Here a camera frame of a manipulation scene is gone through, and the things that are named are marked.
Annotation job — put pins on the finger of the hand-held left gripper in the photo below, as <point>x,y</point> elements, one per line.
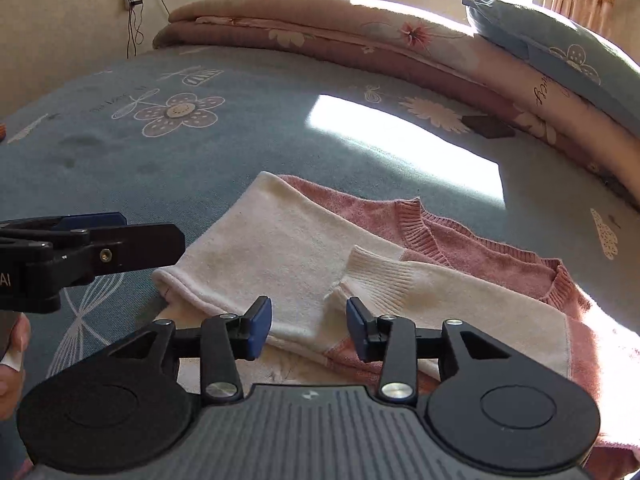
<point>95,220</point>
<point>145,245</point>

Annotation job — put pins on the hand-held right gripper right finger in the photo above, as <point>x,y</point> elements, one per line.
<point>359,330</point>

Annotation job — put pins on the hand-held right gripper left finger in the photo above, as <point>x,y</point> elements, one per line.
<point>259,330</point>

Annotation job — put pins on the pink and white knit sweater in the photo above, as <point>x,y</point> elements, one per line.
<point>280,250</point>

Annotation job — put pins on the person's left hand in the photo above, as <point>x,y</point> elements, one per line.
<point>12,355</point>

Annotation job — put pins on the blue floral bed sheet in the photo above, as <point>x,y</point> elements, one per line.
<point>150,175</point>

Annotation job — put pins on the black smartphone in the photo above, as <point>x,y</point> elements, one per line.
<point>487,127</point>

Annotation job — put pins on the folded pink floral quilt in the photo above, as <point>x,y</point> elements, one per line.
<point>325,25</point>

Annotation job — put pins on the blue floral pillow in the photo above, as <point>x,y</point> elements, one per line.
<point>565,45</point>

